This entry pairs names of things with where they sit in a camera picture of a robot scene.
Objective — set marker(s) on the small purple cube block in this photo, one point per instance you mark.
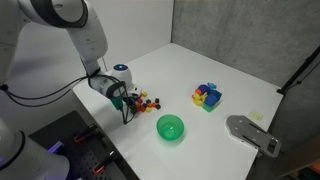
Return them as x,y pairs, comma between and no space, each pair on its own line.
144,104

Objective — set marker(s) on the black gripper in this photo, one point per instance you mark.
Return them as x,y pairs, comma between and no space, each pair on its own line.
128,97

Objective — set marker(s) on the yellow toy piece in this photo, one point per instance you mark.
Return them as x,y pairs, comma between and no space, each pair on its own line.
198,99

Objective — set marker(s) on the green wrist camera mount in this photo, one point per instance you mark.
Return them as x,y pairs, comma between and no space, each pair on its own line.
117,102

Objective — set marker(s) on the grey metal mounting plate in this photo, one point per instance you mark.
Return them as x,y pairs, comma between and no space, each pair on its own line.
251,133

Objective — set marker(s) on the small dark green cube block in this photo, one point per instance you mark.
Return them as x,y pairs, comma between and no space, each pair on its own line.
148,101

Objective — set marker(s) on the large blue toy box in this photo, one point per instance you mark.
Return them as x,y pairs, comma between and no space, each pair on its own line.
212,98

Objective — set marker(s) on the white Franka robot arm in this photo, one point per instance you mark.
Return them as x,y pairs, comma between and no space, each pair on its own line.
86,33

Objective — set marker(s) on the pale yellow sticky note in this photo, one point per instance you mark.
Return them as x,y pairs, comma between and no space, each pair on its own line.
256,115

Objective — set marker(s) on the light blue toy figure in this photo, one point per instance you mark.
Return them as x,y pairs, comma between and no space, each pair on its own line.
211,86

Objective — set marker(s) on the small red cube block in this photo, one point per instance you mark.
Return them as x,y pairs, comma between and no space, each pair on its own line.
142,108

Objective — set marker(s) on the black orange-tipped clamp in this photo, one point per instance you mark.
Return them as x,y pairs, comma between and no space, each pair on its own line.
104,162
85,133

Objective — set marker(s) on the green translucent plastic bowl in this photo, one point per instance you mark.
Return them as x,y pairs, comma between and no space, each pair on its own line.
170,127

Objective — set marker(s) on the small black cube block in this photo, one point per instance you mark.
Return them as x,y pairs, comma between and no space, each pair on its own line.
157,100
158,106

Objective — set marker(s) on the small yellow cube block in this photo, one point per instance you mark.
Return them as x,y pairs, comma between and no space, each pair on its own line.
148,109
144,94

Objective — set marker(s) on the orange toy piece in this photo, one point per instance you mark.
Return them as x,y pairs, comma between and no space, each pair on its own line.
198,91

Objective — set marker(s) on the black tripod pole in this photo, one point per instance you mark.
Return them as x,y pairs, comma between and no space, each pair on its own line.
300,70

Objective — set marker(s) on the black perforated board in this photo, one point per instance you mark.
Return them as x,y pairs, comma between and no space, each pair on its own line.
83,150

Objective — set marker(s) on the green toy block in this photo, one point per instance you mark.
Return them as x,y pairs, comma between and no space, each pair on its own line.
208,107

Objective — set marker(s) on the purple toy piece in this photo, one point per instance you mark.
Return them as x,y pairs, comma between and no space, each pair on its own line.
203,88

